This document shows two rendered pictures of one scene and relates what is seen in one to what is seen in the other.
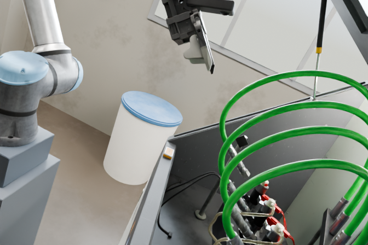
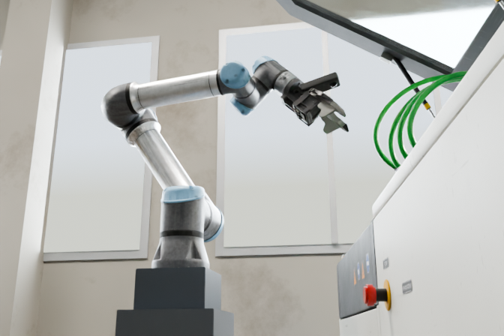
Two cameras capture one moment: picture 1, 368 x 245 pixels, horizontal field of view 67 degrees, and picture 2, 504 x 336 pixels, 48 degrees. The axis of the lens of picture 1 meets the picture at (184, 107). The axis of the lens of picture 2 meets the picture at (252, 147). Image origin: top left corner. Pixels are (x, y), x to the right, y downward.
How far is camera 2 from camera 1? 109 cm
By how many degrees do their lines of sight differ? 38
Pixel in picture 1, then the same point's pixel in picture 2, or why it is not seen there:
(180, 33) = (308, 106)
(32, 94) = (201, 211)
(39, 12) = (171, 164)
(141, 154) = not seen: outside the picture
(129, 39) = not seen: hidden behind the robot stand
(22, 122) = (199, 243)
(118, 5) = not seen: hidden behind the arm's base
